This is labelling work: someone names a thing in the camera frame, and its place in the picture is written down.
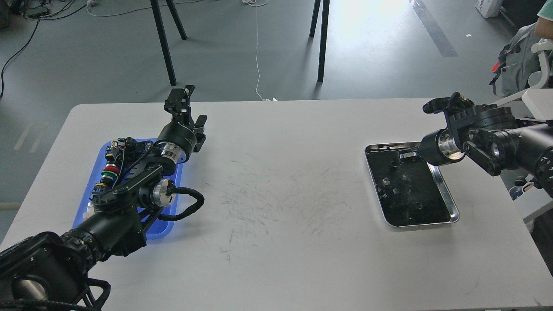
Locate black tripod right legs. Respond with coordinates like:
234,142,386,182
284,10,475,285
309,0,331,83

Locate white side table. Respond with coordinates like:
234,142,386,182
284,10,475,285
514,89,553,223

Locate blue plastic tray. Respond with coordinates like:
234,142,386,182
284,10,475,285
72,138,184,241

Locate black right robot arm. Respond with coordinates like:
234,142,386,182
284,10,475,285
415,92,553,196

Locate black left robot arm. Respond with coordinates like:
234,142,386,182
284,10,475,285
1,85,207,311

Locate white cable on floor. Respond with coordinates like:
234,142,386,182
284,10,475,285
242,0,277,102

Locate grey backpack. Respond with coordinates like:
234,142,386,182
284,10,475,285
489,23,541,97

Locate person sitting at right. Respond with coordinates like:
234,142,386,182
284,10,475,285
534,0,553,39

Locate black cable on floor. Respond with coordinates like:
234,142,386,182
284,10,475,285
0,0,89,98

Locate black tripod left legs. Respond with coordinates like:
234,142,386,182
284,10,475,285
150,0,188,86

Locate white office chair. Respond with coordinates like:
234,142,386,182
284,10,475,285
493,36,553,107

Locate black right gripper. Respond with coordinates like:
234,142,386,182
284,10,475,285
398,129,465,167

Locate white box on floor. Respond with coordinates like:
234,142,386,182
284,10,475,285
474,0,503,19

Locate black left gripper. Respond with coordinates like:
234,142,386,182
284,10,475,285
156,85,208,164

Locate black tripod legs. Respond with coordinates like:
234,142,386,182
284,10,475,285
150,0,188,86
309,0,331,83

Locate black selector switch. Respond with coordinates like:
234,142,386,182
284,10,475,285
105,137,153,165

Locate red push button switch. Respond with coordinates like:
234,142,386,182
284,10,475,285
102,164,119,175

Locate green push button switch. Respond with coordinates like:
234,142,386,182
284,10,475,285
101,171,118,181

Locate silver metal tray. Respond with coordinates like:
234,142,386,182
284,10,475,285
365,142,460,230

